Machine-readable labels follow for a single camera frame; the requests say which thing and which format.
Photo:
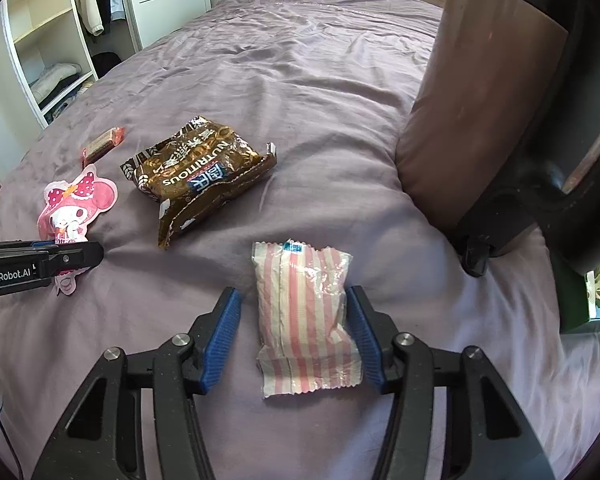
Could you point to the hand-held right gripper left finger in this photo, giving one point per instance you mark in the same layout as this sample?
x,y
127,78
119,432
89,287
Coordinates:
x,y
222,340

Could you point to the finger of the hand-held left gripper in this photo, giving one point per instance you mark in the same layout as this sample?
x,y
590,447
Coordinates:
x,y
77,257
44,245

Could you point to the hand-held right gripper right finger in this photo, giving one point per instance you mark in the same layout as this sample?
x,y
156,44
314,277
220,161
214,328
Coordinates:
x,y
367,340

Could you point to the pink cartoon character packet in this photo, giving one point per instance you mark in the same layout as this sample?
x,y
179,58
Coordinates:
x,y
72,205

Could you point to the pink striped snack packet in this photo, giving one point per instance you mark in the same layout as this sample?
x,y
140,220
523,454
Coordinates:
x,y
300,310

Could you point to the small red candy bar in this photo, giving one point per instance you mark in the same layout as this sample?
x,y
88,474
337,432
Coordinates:
x,y
102,142

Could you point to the brown snack packet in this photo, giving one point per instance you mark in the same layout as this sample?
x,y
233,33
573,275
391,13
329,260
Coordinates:
x,y
195,175

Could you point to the green shallow box tray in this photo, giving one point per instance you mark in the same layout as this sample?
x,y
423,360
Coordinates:
x,y
575,305

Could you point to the folded clothes pile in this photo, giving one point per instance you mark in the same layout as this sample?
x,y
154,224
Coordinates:
x,y
55,80

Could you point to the dark bag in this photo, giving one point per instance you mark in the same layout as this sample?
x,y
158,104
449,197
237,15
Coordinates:
x,y
106,64

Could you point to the open white wardrobe shelves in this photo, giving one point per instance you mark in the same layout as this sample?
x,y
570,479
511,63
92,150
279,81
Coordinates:
x,y
45,25

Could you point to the black and bronze electric kettle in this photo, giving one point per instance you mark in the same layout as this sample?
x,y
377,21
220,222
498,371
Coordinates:
x,y
480,110

